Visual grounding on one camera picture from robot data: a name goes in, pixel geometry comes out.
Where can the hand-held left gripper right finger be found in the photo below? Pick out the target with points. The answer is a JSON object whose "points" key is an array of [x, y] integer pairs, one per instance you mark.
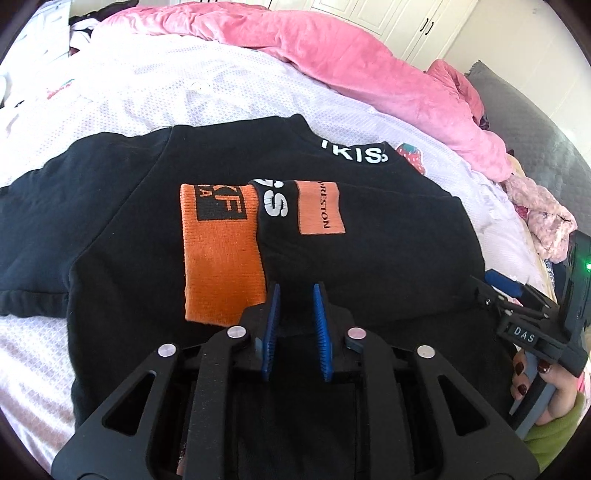
{"points": [[323, 327]]}

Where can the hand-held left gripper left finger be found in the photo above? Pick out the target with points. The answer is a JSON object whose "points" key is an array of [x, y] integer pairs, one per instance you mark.
{"points": [[272, 323]]}

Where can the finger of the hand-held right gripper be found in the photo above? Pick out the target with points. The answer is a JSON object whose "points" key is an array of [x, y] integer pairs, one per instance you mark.
{"points": [[505, 282], [488, 295]]}

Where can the black sweatshirt with orange patches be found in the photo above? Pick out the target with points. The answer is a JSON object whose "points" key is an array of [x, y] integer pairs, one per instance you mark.
{"points": [[115, 207]]}

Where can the person's right forearm green sleeve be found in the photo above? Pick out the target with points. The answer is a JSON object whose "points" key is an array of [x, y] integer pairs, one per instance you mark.
{"points": [[558, 438]]}

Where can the pile of dark clothes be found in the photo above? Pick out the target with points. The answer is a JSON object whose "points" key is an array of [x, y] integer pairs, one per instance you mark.
{"points": [[85, 21]]}

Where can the person's right hand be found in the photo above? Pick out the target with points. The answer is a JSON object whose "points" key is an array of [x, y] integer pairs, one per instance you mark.
{"points": [[563, 390]]}

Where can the pink fuzzy cloth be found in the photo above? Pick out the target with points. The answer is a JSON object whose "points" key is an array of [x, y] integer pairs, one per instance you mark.
{"points": [[545, 217]]}

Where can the grey quilted headboard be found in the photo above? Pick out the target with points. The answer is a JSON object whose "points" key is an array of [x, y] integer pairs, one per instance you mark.
{"points": [[531, 120]]}

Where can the lilac printed bedsheet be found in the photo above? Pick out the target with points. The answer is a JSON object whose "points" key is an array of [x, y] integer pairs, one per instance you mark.
{"points": [[184, 92]]}

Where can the white wardrobe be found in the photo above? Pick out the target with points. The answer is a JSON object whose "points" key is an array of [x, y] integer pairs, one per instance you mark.
{"points": [[415, 27]]}

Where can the pink plush blanket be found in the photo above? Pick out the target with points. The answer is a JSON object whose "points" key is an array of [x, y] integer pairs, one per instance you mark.
{"points": [[323, 55]]}

